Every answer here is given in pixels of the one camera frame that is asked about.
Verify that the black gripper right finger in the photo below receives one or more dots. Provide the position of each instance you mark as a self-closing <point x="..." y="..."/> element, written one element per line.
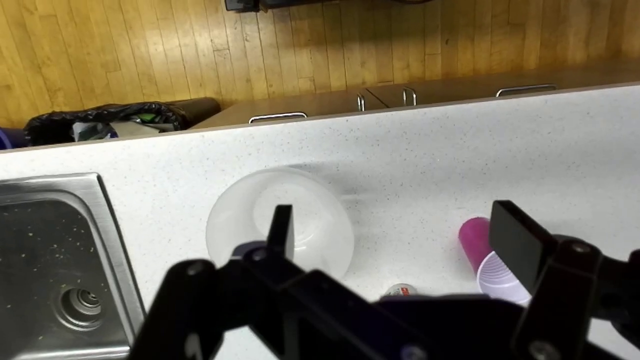
<point x="526" y="243"/>

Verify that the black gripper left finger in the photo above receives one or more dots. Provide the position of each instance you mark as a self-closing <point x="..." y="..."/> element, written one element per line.
<point x="201" y="300"/>

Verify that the silver red soda can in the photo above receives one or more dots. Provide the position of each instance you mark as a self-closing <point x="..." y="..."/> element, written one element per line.
<point x="401" y="290"/>

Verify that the translucent plastic bowl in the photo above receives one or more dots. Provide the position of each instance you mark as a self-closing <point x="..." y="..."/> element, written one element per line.
<point x="321" y="220"/>

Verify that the pink plastic cup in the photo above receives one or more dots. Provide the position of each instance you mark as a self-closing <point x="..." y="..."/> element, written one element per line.
<point x="476" y="243"/>

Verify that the stainless steel double sink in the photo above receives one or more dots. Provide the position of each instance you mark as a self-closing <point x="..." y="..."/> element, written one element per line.
<point x="46" y="267"/>

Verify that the black trash bag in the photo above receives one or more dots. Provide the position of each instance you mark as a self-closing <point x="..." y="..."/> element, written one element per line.
<point x="72" y="123"/>

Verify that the wooden base cabinet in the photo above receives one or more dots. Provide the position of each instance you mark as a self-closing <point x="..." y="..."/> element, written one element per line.
<point x="321" y="102"/>

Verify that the blue recycling bin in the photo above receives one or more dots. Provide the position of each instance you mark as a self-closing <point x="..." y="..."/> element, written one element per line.
<point x="11" y="138"/>

